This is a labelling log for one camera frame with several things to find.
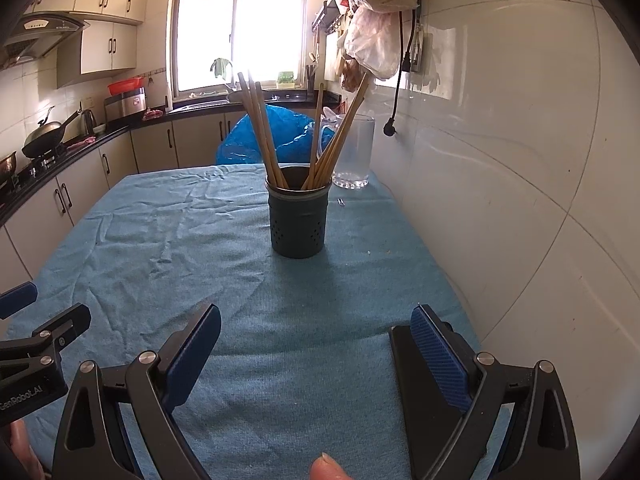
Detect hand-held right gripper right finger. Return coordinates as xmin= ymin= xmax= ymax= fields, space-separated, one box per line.
xmin=410 ymin=304 xmax=582 ymax=480

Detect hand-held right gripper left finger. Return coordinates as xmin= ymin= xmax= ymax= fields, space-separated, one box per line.
xmin=51 ymin=303 xmax=222 ymax=480

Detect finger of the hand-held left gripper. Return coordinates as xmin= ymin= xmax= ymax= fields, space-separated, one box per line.
xmin=0 ymin=302 xmax=92 ymax=367
xmin=0 ymin=281 xmax=39 ymax=321

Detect dark perforated utensil holder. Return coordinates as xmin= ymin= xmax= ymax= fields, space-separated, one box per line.
xmin=265 ymin=180 xmax=332 ymax=259

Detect bunch of wooden chopsticks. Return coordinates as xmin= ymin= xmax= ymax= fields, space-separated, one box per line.
xmin=237 ymin=71 xmax=371 ymax=192

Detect person's left hand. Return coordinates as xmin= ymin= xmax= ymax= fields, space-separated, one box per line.
xmin=0 ymin=419 xmax=45 ymax=480

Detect person's right hand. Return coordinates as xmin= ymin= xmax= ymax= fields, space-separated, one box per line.
xmin=310 ymin=452 xmax=353 ymax=480

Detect black smartphone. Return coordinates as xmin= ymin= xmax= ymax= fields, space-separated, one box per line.
xmin=390 ymin=324 xmax=481 ymax=411

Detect blue towel tablecloth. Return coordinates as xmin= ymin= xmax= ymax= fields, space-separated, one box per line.
xmin=0 ymin=162 xmax=483 ymax=480

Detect gas stove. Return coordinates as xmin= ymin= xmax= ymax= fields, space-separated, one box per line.
xmin=15 ymin=145 xmax=68 ymax=176

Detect black wok with lid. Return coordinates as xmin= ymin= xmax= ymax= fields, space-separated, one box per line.
xmin=21 ymin=106 xmax=81 ymax=158

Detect black kitchen countertop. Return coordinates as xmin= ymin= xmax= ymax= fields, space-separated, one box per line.
xmin=0 ymin=91 xmax=341 ymax=228

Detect cream base cabinets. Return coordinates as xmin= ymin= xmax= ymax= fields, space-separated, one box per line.
xmin=0 ymin=112 xmax=326 ymax=281

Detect silver rice cooker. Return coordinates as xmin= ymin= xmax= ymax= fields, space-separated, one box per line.
xmin=103 ymin=87 xmax=147 ymax=121

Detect clear glass pitcher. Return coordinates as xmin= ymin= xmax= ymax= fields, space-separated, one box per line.
xmin=320 ymin=114 xmax=376 ymax=190

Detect blue plastic bag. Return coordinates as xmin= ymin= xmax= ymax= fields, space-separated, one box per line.
xmin=216 ymin=105 xmax=326 ymax=166

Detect red plastic basin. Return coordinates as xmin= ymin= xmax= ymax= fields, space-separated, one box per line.
xmin=107 ymin=77 xmax=144 ymax=95

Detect steel kitchen sink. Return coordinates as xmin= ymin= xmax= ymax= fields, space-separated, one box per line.
xmin=172 ymin=100 xmax=236 ymax=111

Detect glass range hood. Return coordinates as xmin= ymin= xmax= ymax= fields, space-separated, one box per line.
xmin=0 ymin=12 xmax=91 ymax=68

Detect white cutting board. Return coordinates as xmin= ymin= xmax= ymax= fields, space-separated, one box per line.
xmin=324 ymin=35 xmax=343 ymax=81

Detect pale pink plastic bag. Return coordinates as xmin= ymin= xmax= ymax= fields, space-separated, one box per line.
xmin=344 ymin=7 xmax=401 ymax=81

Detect kitchen window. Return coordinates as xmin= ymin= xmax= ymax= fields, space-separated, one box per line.
xmin=170 ymin=0 xmax=307 ymax=106

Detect small cream wall cabinet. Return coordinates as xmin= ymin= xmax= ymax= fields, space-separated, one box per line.
xmin=56 ymin=22 xmax=138 ymax=89

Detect black power cable with plug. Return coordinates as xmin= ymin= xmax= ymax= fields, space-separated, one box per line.
xmin=383 ymin=10 xmax=412 ymax=137

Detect white wall socket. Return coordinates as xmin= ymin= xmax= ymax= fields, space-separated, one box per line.
xmin=410 ymin=30 xmax=433 ymax=73

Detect metal wall rack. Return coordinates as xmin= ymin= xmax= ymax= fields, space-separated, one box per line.
xmin=312 ymin=0 xmax=351 ymax=36

